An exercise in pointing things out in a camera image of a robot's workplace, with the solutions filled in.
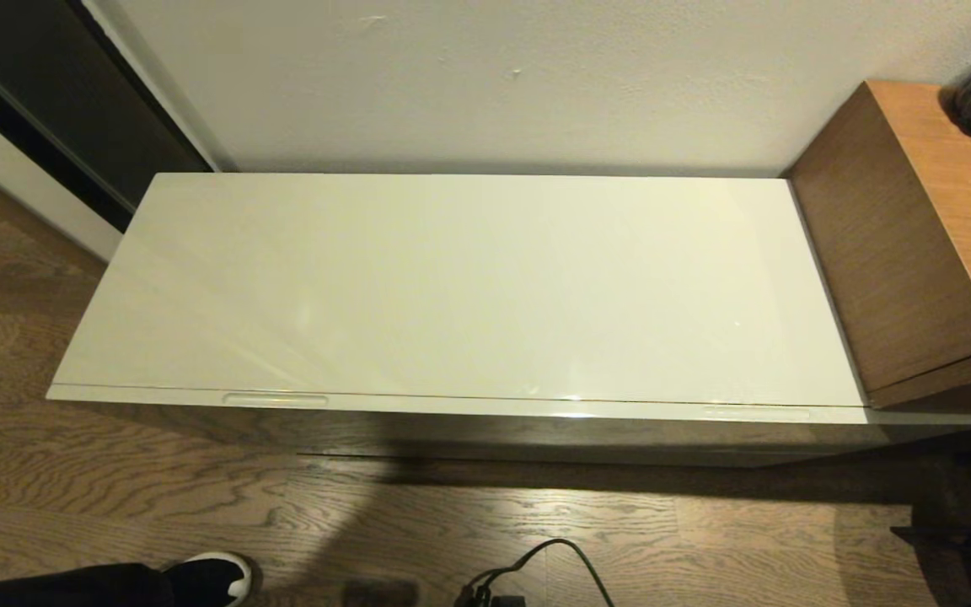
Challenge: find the beige drawer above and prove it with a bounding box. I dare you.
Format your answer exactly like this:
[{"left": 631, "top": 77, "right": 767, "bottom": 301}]
[{"left": 47, "top": 384, "right": 971, "bottom": 469}]

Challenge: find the dark door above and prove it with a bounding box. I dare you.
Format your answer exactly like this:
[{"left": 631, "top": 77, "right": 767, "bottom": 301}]
[{"left": 0, "top": 0, "right": 215, "bottom": 230}]

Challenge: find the black floor cable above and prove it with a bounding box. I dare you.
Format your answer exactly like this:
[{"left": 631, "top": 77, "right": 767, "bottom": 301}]
[{"left": 460, "top": 538, "right": 617, "bottom": 607}]

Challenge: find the brown wooden side cabinet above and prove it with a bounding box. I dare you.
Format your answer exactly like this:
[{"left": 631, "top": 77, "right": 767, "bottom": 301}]
[{"left": 786, "top": 78, "right": 971, "bottom": 407}]

